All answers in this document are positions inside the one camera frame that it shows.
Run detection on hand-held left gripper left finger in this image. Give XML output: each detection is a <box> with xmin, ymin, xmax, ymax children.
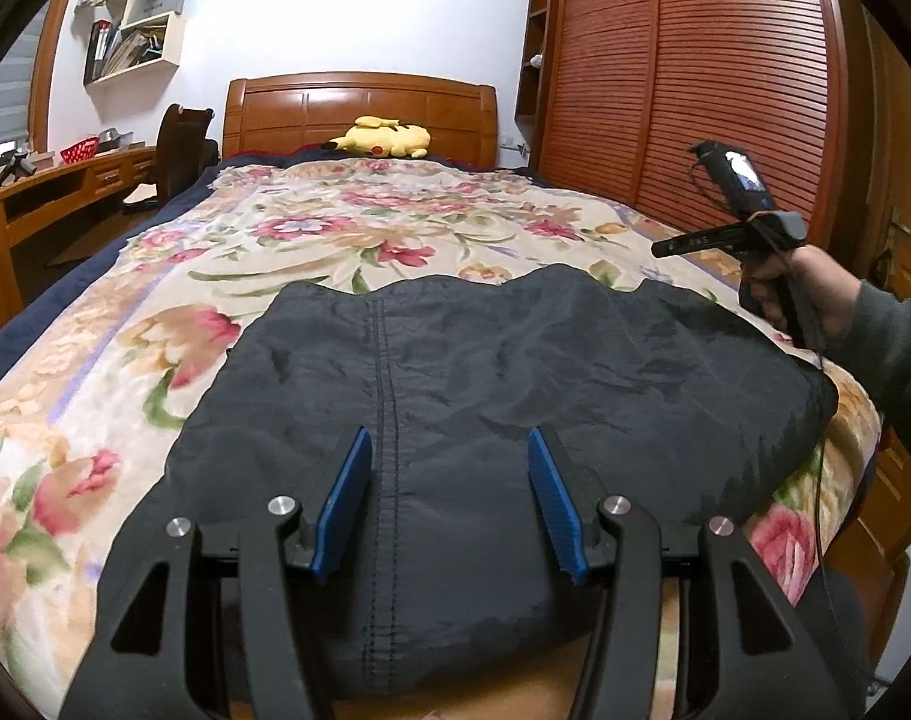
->
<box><xmin>58</xmin><ymin>426</ymin><xmax>374</xmax><ymax>720</ymax></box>

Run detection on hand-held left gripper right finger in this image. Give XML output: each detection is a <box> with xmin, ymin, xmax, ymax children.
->
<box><xmin>526</xmin><ymin>424</ymin><xmax>854</xmax><ymax>720</ymax></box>

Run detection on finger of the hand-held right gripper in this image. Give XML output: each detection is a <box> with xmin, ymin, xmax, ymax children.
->
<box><xmin>652</xmin><ymin>234</ymin><xmax>728</xmax><ymax>259</ymax></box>

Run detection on black jacket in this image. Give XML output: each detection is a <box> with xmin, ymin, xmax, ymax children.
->
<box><xmin>159</xmin><ymin>264</ymin><xmax>839</xmax><ymax>706</ymax></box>

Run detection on person's right forearm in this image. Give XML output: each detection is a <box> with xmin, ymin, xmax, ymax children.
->
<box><xmin>823</xmin><ymin>279</ymin><xmax>911</xmax><ymax>466</ymax></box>

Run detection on person's right hand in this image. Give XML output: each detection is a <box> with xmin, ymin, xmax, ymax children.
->
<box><xmin>748</xmin><ymin>244</ymin><xmax>865</xmax><ymax>350</ymax></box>

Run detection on wooden door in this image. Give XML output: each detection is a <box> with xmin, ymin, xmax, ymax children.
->
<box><xmin>849</xmin><ymin>7</ymin><xmax>911</xmax><ymax>301</ymax></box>

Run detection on louvered wooden wardrobe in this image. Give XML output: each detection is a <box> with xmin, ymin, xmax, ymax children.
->
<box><xmin>514</xmin><ymin>0</ymin><xmax>853</xmax><ymax>301</ymax></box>

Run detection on floral blanket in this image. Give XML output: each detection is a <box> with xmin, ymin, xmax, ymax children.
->
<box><xmin>0</xmin><ymin>157</ymin><xmax>884</xmax><ymax>720</ymax></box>

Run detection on wooden nightstand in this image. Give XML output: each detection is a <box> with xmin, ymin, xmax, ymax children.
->
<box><xmin>826</xmin><ymin>427</ymin><xmax>911</xmax><ymax>616</ymax></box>

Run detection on person's leg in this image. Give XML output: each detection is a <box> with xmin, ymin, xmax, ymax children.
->
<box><xmin>796</xmin><ymin>562</ymin><xmax>877</xmax><ymax>720</ymax></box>

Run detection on yellow plush toy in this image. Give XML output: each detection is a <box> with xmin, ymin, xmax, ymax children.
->
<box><xmin>328</xmin><ymin>116</ymin><xmax>431</xmax><ymax>160</ymax></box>

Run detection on dark blue bed sheet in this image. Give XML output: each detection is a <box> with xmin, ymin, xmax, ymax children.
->
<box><xmin>0</xmin><ymin>154</ymin><xmax>227</xmax><ymax>406</ymax></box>

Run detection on wooden bed headboard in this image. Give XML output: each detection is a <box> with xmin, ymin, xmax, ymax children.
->
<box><xmin>221</xmin><ymin>73</ymin><xmax>499</xmax><ymax>170</ymax></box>

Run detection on dark wooden chair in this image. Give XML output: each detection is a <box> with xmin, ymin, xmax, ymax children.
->
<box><xmin>121</xmin><ymin>103</ymin><xmax>218</xmax><ymax>215</ymax></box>

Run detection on window blind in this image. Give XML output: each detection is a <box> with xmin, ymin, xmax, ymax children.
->
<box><xmin>0</xmin><ymin>0</ymin><xmax>55</xmax><ymax>155</ymax></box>

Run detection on black cable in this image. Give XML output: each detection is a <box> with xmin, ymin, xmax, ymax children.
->
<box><xmin>796</xmin><ymin>292</ymin><xmax>839</xmax><ymax>620</ymax></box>

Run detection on wooden window frame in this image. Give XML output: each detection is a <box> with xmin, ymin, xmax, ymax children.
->
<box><xmin>28</xmin><ymin>0</ymin><xmax>82</xmax><ymax>158</ymax></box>

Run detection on white wall shelf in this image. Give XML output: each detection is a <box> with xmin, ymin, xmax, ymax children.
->
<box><xmin>76</xmin><ymin>0</ymin><xmax>203</xmax><ymax>87</ymax></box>

